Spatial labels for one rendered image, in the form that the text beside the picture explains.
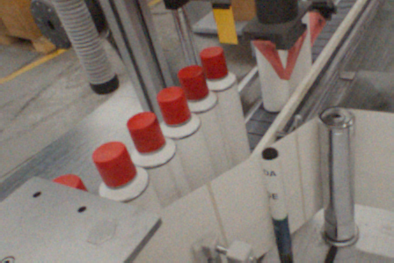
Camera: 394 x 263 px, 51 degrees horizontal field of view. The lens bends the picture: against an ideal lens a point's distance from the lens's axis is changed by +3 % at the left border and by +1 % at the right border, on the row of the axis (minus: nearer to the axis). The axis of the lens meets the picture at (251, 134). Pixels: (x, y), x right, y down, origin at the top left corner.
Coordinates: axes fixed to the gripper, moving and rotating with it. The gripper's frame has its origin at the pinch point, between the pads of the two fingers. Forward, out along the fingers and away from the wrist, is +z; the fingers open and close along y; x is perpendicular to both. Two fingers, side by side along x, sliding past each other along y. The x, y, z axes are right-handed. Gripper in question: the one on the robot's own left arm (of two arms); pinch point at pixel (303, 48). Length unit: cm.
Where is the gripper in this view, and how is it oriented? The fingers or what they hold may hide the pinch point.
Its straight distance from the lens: 85.7
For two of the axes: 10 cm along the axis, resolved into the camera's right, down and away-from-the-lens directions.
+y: 8.9, 1.3, -4.3
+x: 4.3, 0.0, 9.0
